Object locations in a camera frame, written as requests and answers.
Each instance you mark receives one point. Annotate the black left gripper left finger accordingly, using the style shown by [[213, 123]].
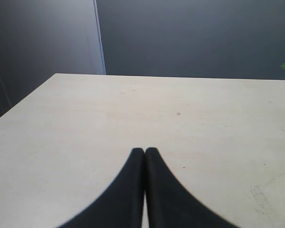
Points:
[[121, 204]]

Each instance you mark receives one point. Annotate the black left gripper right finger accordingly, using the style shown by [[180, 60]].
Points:
[[169, 204]]

